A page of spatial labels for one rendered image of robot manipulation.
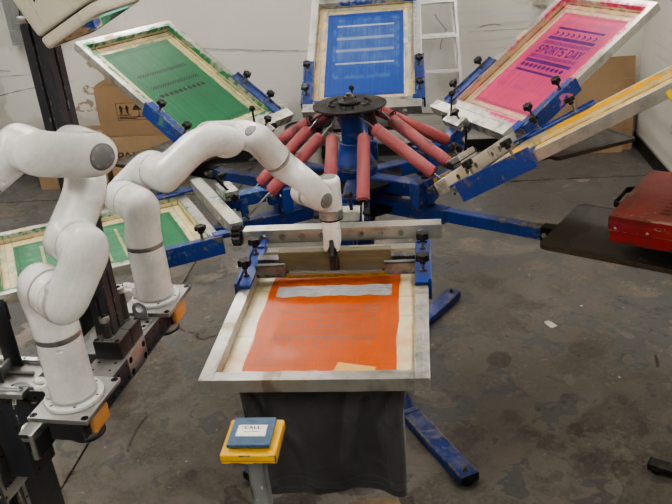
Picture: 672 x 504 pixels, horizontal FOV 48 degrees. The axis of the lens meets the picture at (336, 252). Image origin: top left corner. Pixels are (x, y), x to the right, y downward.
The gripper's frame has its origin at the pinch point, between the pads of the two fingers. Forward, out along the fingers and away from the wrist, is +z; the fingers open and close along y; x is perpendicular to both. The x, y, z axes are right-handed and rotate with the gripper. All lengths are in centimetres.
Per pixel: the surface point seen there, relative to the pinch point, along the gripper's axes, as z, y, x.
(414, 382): 4, 61, 25
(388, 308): 6.0, 20.4, 17.3
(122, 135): 59, -365, -216
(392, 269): 2.1, 2.7, 18.2
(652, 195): -9, -23, 102
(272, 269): 0.9, 2.7, -20.0
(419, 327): 2.5, 37.4, 26.5
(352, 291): 5.3, 10.7, 5.9
